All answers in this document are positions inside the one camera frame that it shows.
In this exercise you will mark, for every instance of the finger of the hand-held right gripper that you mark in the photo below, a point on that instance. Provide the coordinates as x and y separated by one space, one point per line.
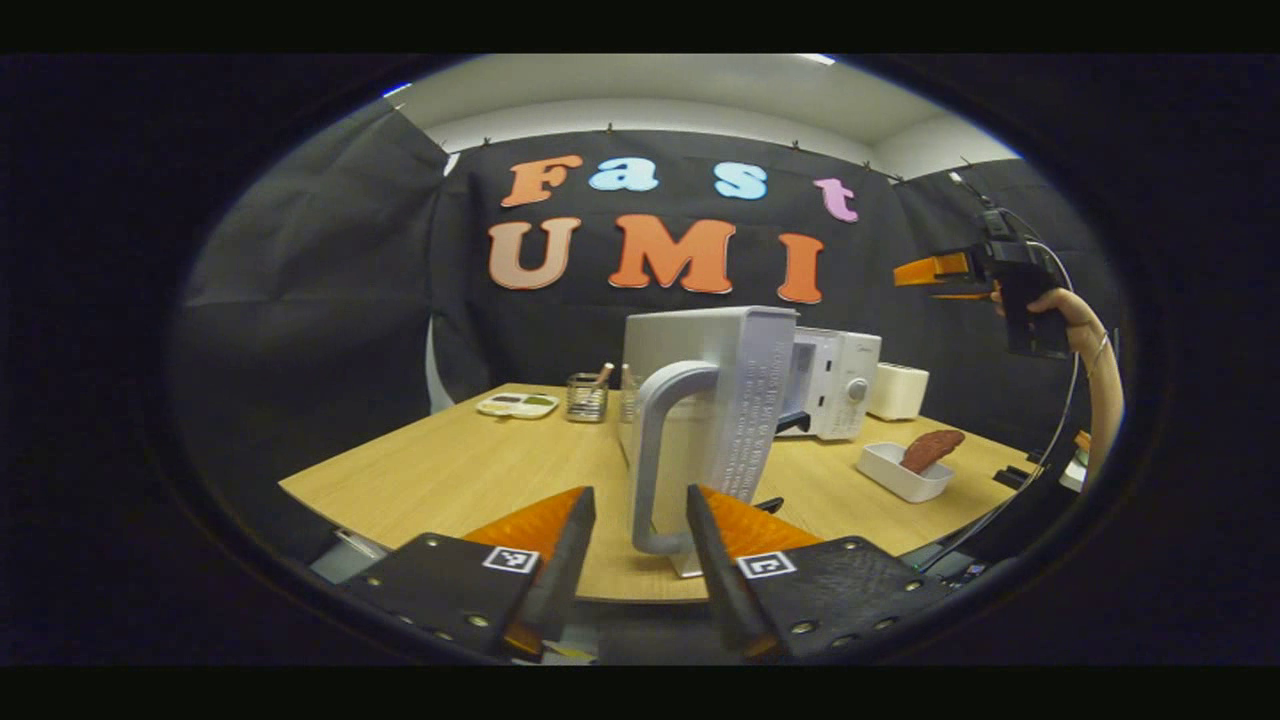
962 296
935 270

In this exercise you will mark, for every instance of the white rectangular dish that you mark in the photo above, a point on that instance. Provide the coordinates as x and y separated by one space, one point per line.
885 475

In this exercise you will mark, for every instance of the brown meat slice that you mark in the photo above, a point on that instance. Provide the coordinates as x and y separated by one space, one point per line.
930 450

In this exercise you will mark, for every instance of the white toaster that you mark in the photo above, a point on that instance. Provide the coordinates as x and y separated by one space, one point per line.
900 392

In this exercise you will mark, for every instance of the white microwave oven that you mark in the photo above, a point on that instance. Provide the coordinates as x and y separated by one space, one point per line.
700 340

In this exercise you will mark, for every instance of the metal mesh holder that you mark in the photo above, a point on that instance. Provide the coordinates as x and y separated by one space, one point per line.
586 400

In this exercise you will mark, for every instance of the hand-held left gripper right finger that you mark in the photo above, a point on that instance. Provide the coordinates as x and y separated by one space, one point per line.
725 590

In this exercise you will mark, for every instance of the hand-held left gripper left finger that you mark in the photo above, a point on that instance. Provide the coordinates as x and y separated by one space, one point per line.
565 570

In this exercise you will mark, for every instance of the white divided food plate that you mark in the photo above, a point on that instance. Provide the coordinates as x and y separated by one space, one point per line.
517 412

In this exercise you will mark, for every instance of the small black box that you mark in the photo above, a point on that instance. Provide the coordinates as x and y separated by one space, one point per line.
1013 477

